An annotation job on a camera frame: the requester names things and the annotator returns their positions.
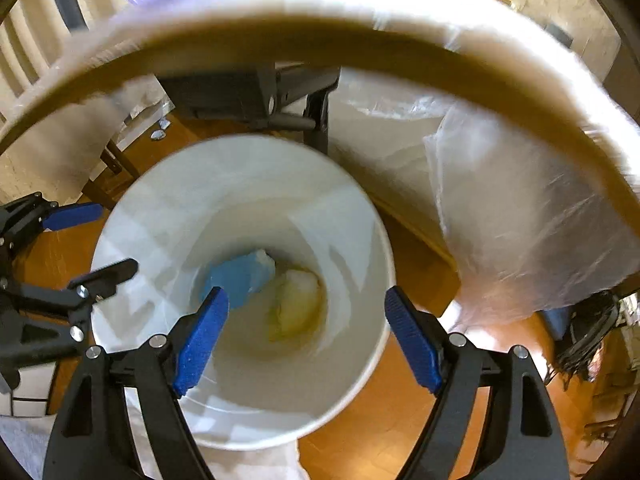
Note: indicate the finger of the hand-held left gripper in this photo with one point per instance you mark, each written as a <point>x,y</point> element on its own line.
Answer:
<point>75,216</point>
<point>107,274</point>

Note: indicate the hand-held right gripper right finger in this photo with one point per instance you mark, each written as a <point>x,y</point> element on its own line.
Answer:
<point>412,340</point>

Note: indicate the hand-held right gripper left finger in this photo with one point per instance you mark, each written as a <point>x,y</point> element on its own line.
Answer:
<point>202,340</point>

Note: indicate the white plastic bin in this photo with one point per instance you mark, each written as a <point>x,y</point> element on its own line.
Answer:
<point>165,210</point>

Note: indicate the trash in bin bottom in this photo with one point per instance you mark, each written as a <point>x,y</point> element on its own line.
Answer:
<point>240,272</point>

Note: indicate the wooden chair leg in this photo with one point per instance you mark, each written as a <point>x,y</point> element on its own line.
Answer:
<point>120,160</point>

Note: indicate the crumpled yellowish tissue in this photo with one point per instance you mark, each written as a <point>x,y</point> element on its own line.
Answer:
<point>297,305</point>

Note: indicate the grey knit cloth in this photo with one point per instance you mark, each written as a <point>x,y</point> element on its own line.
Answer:
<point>22,447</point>

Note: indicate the table with plastic cover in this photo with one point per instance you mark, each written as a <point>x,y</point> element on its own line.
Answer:
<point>500,185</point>

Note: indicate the beige curtain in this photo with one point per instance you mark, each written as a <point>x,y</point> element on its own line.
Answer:
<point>30,35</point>

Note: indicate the black table base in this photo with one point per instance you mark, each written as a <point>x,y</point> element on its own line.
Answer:
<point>225,90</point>

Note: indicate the round wooden table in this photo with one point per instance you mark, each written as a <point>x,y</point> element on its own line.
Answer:
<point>320,45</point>

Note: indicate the small grey panel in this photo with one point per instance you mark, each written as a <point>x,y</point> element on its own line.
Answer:
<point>562,34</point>

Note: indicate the black metal frame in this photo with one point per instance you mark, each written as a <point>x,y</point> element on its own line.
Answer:
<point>32,400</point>

